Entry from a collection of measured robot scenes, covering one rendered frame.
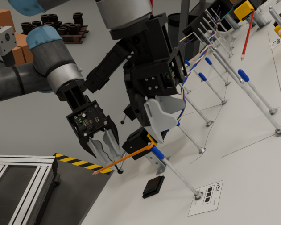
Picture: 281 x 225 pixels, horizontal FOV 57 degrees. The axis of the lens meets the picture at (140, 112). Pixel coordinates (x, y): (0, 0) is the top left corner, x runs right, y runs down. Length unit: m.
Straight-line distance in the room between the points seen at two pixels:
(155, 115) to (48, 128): 2.13
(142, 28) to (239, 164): 0.23
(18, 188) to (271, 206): 1.58
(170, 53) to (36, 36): 0.34
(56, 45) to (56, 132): 1.87
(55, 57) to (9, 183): 1.30
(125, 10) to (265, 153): 0.26
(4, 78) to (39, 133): 1.82
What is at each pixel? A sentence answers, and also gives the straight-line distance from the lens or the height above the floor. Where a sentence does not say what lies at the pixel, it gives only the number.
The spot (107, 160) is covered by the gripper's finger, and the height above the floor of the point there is 1.02.
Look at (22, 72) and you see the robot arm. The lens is 0.69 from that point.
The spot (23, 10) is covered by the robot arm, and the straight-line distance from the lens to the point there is 0.44.
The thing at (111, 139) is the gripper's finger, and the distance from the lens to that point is 0.57.
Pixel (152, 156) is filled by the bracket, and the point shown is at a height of 1.08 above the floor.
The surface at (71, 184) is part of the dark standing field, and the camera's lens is 1.96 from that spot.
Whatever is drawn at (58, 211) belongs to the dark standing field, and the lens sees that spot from 1.84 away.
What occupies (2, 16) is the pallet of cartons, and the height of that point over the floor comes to 0.64.
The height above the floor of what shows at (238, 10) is 1.27.
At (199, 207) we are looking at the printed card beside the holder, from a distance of 0.37.
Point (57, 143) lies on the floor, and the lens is 2.32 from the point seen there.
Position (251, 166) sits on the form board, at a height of 1.20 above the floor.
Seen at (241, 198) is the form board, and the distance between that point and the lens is 0.34.
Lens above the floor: 1.44
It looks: 34 degrees down
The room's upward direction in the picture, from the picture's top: straight up
